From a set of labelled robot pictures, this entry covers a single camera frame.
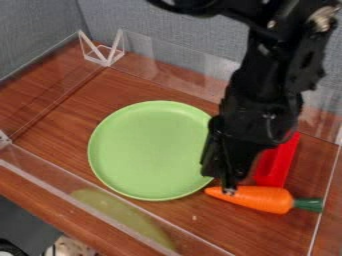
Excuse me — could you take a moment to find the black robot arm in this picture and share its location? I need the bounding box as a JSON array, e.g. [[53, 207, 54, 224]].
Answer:
[[145, 0, 342, 194]]

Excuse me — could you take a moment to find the green round plate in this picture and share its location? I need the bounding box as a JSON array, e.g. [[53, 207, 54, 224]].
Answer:
[[86, 101, 212, 201]]

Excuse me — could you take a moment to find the orange toy carrot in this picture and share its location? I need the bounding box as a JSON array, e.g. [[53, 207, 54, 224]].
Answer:
[[204, 186, 323, 214]]

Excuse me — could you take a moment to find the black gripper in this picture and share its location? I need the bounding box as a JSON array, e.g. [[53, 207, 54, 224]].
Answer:
[[200, 87, 303, 195]]

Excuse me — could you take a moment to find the clear acrylic corner bracket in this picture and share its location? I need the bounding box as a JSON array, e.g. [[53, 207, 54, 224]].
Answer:
[[77, 29, 125, 67]]

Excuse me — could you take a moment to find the red plastic block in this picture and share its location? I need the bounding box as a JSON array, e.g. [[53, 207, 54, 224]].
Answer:
[[252, 133, 300, 187]]

